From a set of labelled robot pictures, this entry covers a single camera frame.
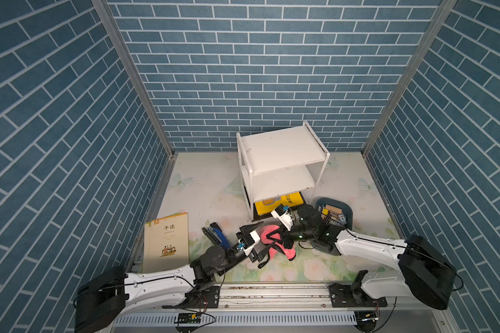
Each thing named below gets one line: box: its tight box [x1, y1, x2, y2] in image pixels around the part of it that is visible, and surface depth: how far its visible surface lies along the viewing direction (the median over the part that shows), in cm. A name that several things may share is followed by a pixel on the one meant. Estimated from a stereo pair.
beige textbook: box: [142, 212, 190, 275], surface depth 88 cm
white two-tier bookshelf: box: [236, 120, 330, 221], surface depth 78 cm
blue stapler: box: [201, 222, 231, 250], surface depth 88 cm
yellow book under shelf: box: [254, 191, 304, 216], surface depth 91 cm
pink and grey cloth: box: [260, 224, 297, 261], surface depth 76 cm
